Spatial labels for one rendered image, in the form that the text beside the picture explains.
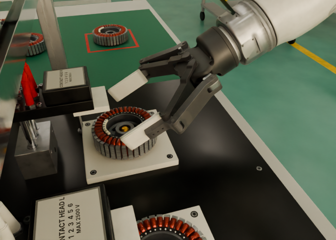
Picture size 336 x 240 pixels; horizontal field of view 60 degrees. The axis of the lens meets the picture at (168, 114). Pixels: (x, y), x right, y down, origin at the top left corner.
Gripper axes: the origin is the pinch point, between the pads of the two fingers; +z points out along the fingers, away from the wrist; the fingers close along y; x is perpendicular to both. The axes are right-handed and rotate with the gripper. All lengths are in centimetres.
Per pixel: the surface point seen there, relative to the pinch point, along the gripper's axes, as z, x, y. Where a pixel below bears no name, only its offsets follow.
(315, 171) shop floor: -44, 121, -36
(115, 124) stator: 3.4, 3.1, -3.0
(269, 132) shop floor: -39, 119, -70
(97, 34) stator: 2, 5, -51
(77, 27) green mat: 9, 5, -69
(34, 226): 5.3, -12.1, 23.5
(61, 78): 3.3, -11.0, -0.3
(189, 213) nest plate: -1.9, 7.9, 17.3
